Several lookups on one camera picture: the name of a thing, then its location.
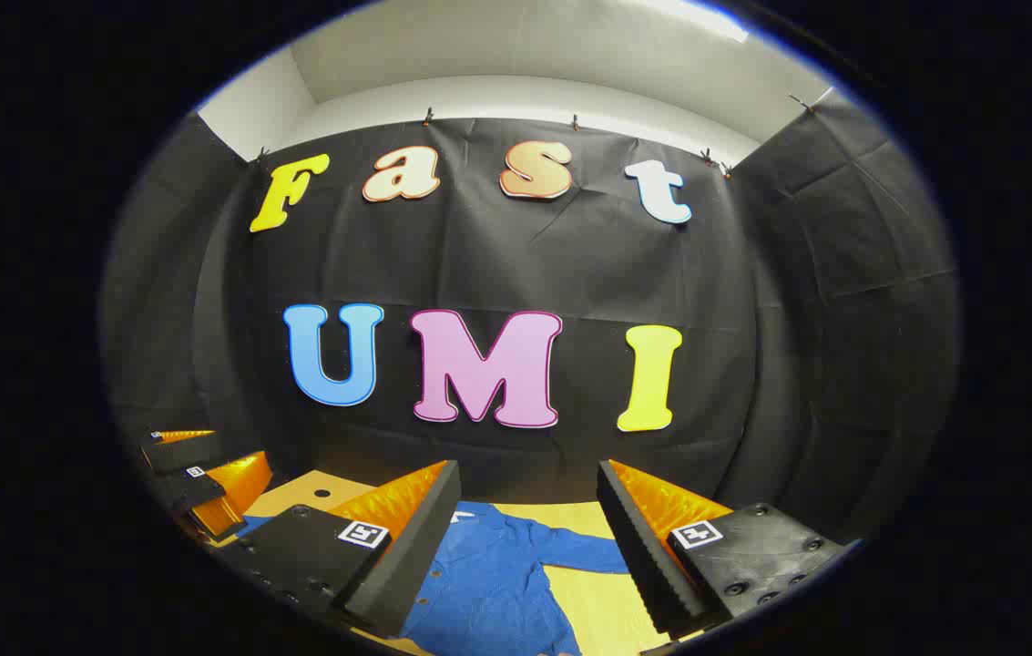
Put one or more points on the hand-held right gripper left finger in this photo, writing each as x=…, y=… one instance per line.
x=411, y=565

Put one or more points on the black backdrop cloth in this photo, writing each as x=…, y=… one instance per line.
x=570, y=264

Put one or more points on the blue jacket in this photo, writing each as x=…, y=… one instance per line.
x=488, y=583

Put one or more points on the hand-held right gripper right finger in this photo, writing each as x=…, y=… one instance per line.
x=638, y=556

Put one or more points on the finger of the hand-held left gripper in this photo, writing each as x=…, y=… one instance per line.
x=183, y=453
x=192, y=492

